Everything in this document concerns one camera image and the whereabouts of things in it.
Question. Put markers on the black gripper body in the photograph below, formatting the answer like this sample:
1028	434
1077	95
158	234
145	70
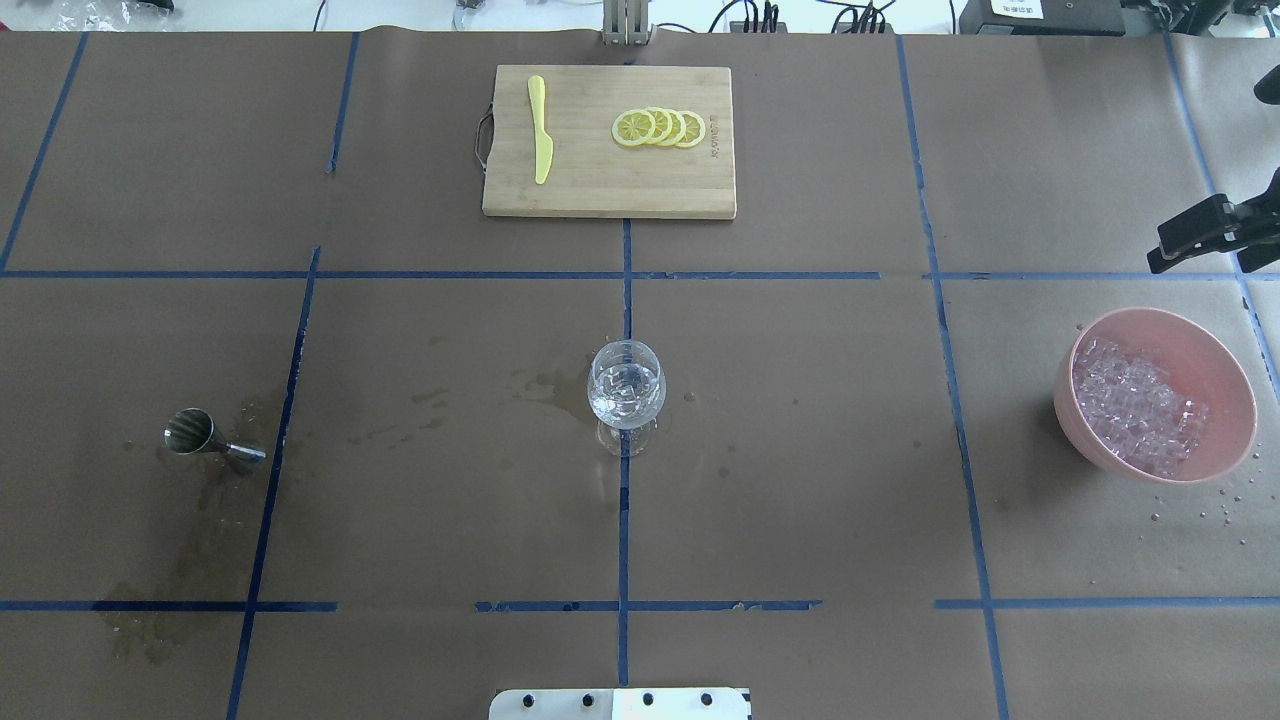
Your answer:
1205	232

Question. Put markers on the lemon slice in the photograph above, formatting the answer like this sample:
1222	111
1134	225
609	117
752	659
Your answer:
634	128
659	124
694	129
676	129

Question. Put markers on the pile of ice cubes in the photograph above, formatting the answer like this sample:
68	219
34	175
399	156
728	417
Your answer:
1127	399

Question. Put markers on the bamboo cutting board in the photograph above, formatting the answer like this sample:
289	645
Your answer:
592	176

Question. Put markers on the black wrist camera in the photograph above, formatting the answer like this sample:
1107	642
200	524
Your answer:
1267	88

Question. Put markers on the black computer box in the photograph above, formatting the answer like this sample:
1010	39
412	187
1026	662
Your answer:
1050	18

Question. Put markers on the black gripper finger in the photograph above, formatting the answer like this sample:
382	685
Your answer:
1203	228
1169	253

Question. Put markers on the clear wine glass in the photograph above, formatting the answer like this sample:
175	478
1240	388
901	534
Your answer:
626	389

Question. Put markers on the black power strip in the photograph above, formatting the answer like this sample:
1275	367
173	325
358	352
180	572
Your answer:
755	18

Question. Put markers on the steel jigger measuring cup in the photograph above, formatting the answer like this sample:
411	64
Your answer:
192	431

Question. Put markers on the clear plastic bag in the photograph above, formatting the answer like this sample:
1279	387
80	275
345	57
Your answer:
105	16

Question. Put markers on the pink bowl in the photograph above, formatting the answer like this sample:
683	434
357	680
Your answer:
1201	367

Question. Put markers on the aluminium frame post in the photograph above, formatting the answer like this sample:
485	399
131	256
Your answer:
626	23

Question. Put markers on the yellow plastic knife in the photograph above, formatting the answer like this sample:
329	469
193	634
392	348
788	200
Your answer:
543	143

